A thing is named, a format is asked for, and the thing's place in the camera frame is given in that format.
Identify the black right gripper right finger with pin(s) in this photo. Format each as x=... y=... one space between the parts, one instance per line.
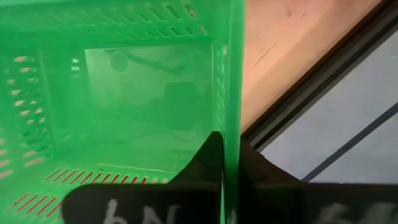
x=311 y=205

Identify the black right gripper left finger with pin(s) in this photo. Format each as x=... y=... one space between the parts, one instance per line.
x=140 y=202

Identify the green slotted plastic basket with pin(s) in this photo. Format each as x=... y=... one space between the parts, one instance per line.
x=124 y=93

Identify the black aluminium table frame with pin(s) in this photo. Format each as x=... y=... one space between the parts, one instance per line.
x=311 y=84

